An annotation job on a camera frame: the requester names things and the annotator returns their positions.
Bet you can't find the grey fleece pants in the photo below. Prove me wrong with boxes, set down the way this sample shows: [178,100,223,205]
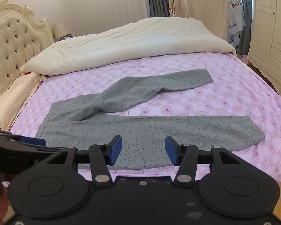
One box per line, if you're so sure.
[35,69,265,170]

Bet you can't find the cream satin pillow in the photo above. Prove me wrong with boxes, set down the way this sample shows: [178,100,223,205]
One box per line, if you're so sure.
[0,71,47,132]

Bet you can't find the purple patterned bed sheet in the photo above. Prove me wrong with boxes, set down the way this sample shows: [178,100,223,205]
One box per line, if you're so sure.
[9,52,281,185]

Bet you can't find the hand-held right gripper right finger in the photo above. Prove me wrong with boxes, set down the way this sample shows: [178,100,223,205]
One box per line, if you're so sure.
[165,135,242,184]

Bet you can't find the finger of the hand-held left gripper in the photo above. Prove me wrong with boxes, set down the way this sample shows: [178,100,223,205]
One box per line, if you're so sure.
[12,135,47,149]

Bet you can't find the cream tufted headboard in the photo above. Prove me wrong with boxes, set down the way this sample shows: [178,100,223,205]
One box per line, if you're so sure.
[0,0,55,105]

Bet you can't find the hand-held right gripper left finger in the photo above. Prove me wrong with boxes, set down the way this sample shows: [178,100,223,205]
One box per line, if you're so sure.
[46,135,123,185]

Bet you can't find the cream hanging cloth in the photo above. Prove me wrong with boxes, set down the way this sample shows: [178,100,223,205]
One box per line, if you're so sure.
[172,0,230,40]

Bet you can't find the white printed hanging cloth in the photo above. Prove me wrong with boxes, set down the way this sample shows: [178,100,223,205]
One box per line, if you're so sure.
[221,0,246,50]

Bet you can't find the cream wardrobe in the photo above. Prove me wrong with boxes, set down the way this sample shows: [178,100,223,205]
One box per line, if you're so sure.
[247,0,281,96]

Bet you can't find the cream duvet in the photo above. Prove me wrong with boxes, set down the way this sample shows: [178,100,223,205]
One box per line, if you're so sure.
[20,17,237,76]

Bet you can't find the bedside lamp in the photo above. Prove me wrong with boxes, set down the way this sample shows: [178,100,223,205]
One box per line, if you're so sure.
[53,23,67,41]

